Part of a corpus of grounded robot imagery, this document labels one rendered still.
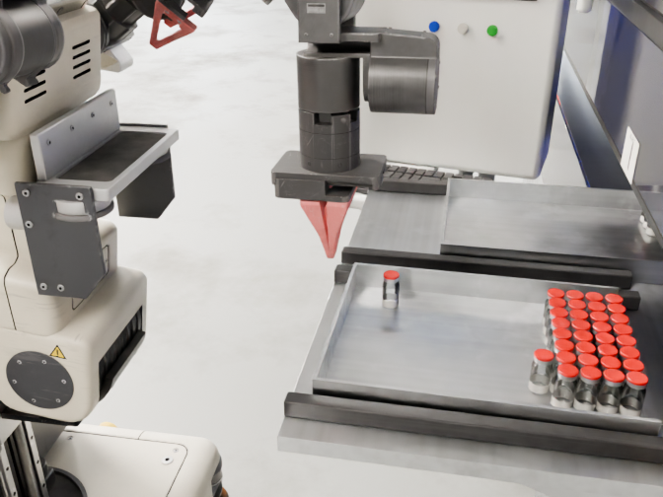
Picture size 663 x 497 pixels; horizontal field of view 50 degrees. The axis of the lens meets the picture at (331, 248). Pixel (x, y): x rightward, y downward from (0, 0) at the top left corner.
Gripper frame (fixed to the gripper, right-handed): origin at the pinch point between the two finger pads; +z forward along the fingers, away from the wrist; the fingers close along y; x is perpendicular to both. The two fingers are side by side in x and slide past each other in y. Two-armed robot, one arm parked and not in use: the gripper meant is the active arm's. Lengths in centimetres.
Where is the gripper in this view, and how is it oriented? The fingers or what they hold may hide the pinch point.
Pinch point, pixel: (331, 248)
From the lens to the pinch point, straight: 71.9
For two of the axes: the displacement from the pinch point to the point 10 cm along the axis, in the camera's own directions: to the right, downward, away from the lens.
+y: 9.8, 0.7, -1.8
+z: 0.2, 9.0, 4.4
